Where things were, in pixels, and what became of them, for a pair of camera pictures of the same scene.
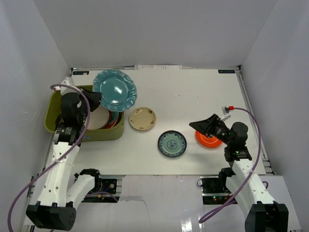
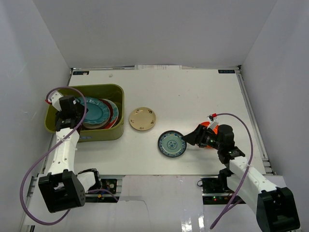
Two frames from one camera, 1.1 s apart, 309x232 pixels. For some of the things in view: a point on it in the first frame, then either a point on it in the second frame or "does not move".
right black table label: x=226 y=71 does not move
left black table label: x=80 y=72 does not move
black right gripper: x=207 y=126 → x=197 y=136
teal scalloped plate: x=119 y=92 → x=98 y=111
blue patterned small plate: x=172 y=144 does not move
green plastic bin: x=52 y=106 does not move
